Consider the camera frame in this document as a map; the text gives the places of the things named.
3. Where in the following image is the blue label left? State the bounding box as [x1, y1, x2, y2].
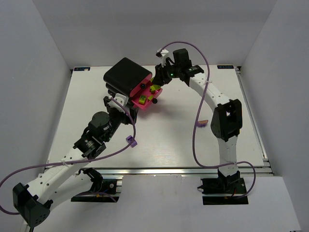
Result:
[73, 67, 90, 72]

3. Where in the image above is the pink top drawer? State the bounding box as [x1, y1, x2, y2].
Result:
[129, 74, 152, 98]

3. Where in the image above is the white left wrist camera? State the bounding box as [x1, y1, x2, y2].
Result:
[108, 93, 128, 113]

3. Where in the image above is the pink drawer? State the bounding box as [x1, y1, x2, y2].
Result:
[130, 81, 163, 110]
[129, 74, 152, 98]

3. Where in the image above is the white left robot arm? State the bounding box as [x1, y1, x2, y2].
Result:
[13, 94, 136, 231]

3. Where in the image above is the blue label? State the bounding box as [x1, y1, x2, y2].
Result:
[217, 65, 234, 69]
[73, 67, 90, 72]

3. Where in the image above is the blue label right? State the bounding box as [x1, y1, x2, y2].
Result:
[217, 65, 234, 69]

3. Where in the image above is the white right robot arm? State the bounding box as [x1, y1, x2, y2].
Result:
[153, 48, 242, 190]

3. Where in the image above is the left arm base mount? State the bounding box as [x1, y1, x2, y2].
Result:
[71, 176, 122, 203]

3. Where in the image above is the lime lego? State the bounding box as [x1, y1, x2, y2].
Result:
[139, 95, 147, 105]

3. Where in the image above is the purple butterfly lego brick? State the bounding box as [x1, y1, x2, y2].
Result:
[196, 120, 208, 128]

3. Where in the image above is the aluminium table edge rail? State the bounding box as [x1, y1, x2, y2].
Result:
[96, 167, 273, 175]

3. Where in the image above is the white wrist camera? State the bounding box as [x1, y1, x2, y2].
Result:
[156, 49, 169, 67]
[108, 93, 128, 113]

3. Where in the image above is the purple curved lego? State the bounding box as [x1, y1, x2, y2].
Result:
[126, 135, 138, 147]

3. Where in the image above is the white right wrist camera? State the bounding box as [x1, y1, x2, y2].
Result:
[156, 49, 169, 67]

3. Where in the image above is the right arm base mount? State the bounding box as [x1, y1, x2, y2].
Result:
[197, 178, 249, 205]

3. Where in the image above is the black drawer cabinet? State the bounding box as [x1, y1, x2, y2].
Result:
[103, 58, 152, 97]

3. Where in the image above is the lime long lego brick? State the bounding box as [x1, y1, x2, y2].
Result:
[151, 78, 161, 89]

